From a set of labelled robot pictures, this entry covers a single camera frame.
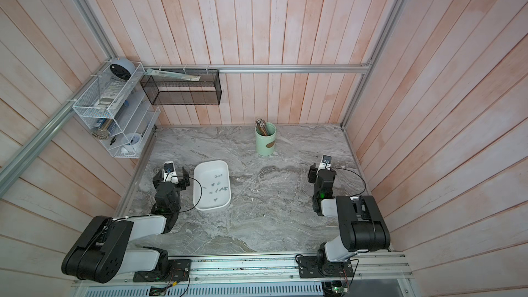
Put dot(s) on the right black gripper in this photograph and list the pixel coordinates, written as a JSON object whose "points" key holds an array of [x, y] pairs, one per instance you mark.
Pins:
{"points": [[313, 173]]}

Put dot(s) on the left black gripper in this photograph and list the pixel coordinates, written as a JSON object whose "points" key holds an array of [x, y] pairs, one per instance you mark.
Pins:
{"points": [[184, 182]]}

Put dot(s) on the white rectangular storage box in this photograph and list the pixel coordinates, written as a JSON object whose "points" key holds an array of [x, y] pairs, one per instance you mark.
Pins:
{"points": [[201, 173]]}

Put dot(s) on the pile of metal screws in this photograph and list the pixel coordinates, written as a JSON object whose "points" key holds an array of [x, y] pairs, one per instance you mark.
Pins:
{"points": [[218, 188]]}

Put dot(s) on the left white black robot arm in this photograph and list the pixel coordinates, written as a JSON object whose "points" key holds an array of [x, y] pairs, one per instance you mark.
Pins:
{"points": [[104, 249]]}

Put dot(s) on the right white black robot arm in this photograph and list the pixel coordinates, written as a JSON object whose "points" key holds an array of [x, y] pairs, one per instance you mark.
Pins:
{"points": [[361, 225]]}

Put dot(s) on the white tape roll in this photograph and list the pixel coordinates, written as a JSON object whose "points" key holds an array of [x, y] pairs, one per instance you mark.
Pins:
{"points": [[132, 144]]}

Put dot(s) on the green pen holder cup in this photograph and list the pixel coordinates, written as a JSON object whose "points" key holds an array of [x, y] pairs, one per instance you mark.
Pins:
{"points": [[265, 145]]}

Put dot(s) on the pens in green cup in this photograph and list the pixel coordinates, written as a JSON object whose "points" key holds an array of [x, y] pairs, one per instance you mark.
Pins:
{"points": [[262, 127]]}

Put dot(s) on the flat packaged item on basket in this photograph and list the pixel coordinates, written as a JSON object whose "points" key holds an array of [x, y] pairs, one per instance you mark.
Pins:
{"points": [[171, 74]]}

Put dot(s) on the round grey alarm clock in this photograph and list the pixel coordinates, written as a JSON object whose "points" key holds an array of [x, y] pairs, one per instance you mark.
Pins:
{"points": [[122, 68]]}

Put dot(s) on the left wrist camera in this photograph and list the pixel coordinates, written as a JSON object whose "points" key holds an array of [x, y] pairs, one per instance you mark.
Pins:
{"points": [[169, 173]]}

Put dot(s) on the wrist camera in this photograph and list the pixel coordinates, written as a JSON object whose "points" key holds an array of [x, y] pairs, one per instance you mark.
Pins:
{"points": [[325, 163], [169, 173]]}

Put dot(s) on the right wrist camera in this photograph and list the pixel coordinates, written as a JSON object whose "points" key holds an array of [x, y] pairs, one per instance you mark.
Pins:
{"points": [[325, 163]]}

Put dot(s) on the white wire wall shelf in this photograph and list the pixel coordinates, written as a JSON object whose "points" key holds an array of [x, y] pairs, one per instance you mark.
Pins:
{"points": [[112, 108]]}

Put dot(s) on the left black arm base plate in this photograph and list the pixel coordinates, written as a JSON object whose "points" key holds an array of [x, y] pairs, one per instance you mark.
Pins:
{"points": [[171, 270]]}

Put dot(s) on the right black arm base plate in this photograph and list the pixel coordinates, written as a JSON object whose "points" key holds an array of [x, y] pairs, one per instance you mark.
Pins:
{"points": [[311, 267]]}

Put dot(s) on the black wire mesh basket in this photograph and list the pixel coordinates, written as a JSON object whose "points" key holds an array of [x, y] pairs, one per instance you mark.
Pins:
{"points": [[168, 91]]}

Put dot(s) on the aluminium front frame rails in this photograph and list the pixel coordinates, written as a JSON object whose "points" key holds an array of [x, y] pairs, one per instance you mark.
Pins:
{"points": [[375, 274]]}

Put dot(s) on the horizontal aluminium wall rail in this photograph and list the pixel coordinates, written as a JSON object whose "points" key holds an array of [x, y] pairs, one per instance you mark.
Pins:
{"points": [[270, 69]]}

